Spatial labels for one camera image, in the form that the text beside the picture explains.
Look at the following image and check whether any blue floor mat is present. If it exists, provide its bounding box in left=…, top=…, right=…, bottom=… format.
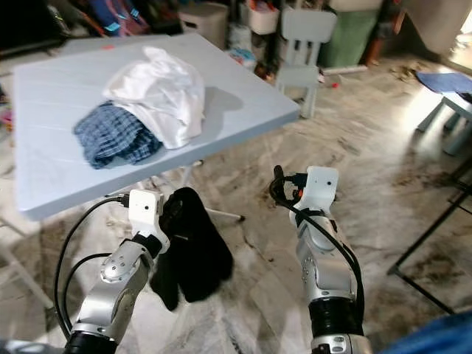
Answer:
left=415, top=71, right=472, bottom=94

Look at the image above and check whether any black garment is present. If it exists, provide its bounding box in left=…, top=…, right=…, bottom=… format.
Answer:
left=149, top=187, right=235, bottom=312

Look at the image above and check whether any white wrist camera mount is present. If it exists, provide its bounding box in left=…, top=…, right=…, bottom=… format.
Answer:
left=302, top=167, right=340, bottom=215
left=127, top=190, right=167, bottom=253

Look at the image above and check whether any green bin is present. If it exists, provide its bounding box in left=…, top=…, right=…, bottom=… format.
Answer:
left=323, top=6, right=388, bottom=69

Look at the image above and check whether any pale grey plastic table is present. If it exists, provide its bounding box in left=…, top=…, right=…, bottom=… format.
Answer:
left=55, top=35, right=163, bottom=56

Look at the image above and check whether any black television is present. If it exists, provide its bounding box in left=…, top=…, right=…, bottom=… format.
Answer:
left=0, top=0, right=60, bottom=45

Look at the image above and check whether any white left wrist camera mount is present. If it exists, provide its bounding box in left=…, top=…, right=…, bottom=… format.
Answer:
left=127, top=190, right=167, bottom=253

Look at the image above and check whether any grey plastic bin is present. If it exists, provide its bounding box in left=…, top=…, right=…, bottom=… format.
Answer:
left=177, top=2, right=229, bottom=46

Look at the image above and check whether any white shirt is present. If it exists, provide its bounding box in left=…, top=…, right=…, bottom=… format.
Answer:
left=103, top=47, right=206, bottom=151

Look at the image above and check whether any short black left arm cable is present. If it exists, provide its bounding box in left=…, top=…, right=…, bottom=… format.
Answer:
left=64, top=253, right=117, bottom=340

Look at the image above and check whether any blue pink backpack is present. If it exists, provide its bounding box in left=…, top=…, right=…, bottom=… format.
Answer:
left=92, top=0, right=152, bottom=38

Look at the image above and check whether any white bucket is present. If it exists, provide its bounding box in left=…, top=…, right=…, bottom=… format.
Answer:
left=247, top=0, right=281, bottom=35

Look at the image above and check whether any white tube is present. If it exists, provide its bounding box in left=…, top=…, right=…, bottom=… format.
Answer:
left=319, top=65, right=369, bottom=76

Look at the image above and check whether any blue plaid shirt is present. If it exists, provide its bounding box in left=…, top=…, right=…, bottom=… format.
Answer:
left=74, top=102, right=164, bottom=171

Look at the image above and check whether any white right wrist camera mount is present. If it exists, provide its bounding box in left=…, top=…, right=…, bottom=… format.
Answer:
left=302, top=167, right=340, bottom=215

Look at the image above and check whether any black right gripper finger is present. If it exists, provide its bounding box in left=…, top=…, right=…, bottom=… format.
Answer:
left=270, top=165, right=287, bottom=207

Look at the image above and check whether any pale blue folding table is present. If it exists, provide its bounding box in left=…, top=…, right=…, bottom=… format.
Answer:
left=11, top=35, right=302, bottom=223

